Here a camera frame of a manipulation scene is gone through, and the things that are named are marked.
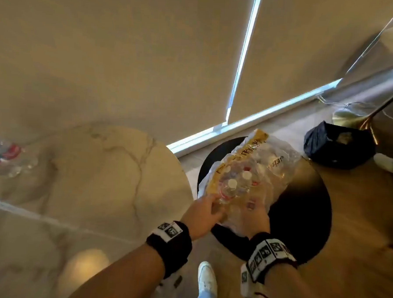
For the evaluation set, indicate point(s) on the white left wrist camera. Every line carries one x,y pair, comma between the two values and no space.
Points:
169,289

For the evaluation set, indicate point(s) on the beige roller blind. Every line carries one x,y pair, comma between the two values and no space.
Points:
304,44
368,64
122,51

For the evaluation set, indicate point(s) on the person's left hand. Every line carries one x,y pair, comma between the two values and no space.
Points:
201,216

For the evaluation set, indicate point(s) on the person's left forearm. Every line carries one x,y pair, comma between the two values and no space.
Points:
127,281

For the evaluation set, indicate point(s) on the person's right forearm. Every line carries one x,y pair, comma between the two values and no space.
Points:
291,290

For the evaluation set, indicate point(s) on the black bag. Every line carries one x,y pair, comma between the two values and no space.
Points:
331,151

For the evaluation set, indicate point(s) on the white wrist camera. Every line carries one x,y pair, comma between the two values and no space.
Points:
169,289
250,288

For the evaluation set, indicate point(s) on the black round stool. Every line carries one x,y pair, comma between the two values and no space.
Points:
305,209

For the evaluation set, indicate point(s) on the black right wristband with markers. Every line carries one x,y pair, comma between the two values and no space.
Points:
270,253

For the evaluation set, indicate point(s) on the white cloth item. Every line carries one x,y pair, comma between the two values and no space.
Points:
388,164

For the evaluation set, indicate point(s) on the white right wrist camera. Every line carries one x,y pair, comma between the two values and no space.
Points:
250,288

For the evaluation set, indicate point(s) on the white window frame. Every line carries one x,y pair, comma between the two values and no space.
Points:
200,141

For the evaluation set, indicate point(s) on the clear yellow plastic bag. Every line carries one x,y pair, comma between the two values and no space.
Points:
275,158

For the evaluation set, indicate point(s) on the person's right hand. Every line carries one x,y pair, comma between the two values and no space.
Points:
256,222

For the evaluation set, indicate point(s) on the black wristband with markers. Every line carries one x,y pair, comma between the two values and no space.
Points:
173,251
270,253

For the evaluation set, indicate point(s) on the white shoe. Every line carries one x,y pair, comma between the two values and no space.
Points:
207,279

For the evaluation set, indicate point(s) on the black left wristband with markers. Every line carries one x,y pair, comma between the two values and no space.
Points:
173,251

